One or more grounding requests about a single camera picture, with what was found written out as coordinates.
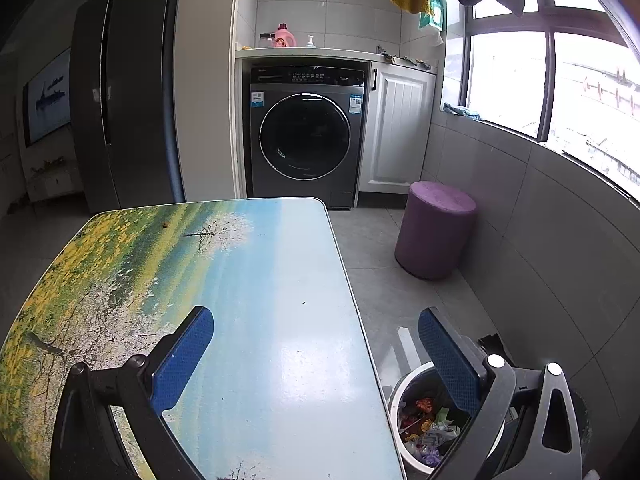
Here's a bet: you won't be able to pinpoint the glass jar on counter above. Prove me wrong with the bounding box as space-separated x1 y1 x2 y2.
258 32 274 48

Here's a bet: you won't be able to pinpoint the purple plastic bag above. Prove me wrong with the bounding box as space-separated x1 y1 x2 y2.
418 448 442 468

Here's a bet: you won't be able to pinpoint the white clear plastic bag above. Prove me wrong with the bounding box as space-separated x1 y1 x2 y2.
421 422 460 448

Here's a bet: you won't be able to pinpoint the window with dark frame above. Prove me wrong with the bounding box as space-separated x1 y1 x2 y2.
442 0 639 198

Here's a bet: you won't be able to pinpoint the green wall hanger pack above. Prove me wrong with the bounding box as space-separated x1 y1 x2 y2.
419 0 445 32

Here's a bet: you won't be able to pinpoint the purple round stool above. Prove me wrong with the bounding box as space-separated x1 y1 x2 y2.
395 181 477 280

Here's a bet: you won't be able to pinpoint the white cabinet door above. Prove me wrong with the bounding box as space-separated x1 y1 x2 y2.
358 63 436 194

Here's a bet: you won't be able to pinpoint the dark grey refrigerator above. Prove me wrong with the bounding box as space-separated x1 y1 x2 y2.
70 0 184 212

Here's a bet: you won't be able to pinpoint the blue cloth on sill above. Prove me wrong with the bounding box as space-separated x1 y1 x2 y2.
442 103 480 120

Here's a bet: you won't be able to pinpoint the red foil snack wrapper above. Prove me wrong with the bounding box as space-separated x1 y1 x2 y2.
414 398 434 417

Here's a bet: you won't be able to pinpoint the grey front-load washing machine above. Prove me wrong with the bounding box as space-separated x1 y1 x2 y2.
243 60 366 210

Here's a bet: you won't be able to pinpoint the pink detergent bottle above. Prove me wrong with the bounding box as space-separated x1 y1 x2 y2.
272 23 297 48

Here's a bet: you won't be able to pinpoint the white trash bin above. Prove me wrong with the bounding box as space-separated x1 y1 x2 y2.
388 361 507 476

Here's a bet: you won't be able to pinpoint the white tv console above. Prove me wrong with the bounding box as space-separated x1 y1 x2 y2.
26 160 84 203

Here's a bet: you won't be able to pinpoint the wall television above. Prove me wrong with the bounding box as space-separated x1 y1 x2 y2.
22 48 70 146

